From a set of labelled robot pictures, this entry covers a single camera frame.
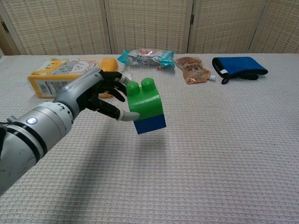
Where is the blue toy brick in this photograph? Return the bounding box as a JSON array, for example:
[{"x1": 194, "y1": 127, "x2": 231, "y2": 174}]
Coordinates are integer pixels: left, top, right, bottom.
[{"x1": 133, "y1": 113, "x2": 167, "y2": 135}]

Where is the brown drink pouch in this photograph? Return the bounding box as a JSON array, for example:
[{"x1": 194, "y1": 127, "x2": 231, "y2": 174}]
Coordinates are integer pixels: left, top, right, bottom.
[{"x1": 175, "y1": 56, "x2": 217, "y2": 85}]

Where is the white woven tablecloth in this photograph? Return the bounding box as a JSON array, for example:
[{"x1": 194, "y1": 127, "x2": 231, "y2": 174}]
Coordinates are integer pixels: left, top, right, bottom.
[{"x1": 0, "y1": 53, "x2": 299, "y2": 224}]

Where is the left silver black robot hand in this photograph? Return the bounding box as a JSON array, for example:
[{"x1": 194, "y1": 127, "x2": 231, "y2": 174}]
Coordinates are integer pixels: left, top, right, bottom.
[{"x1": 53, "y1": 68, "x2": 141, "y2": 122}]

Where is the yellow cat tissue pack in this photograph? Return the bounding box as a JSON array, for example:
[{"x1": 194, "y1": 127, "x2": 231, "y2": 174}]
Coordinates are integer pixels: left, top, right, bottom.
[{"x1": 27, "y1": 57, "x2": 132, "y2": 99}]

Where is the beige woven screen panel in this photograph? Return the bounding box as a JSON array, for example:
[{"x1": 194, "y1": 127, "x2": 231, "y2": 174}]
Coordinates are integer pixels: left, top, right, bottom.
[
  {"x1": 249, "y1": 0, "x2": 299, "y2": 54},
  {"x1": 0, "y1": 0, "x2": 112, "y2": 56},
  {"x1": 188, "y1": 0, "x2": 268, "y2": 55},
  {"x1": 104, "y1": 0, "x2": 194, "y2": 55}
]

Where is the green toy brick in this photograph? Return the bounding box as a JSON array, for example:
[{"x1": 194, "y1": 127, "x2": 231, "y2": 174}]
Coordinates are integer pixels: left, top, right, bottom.
[{"x1": 126, "y1": 78, "x2": 164, "y2": 122}]

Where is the blue black cloth mitt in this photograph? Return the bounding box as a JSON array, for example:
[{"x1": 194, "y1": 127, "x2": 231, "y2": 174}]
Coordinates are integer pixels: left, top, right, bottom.
[{"x1": 212, "y1": 56, "x2": 269, "y2": 85}]

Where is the teal snack packet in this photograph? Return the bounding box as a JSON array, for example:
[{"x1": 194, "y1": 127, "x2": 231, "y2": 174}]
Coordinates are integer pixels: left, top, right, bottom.
[{"x1": 117, "y1": 48, "x2": 175, "y2": 71}]

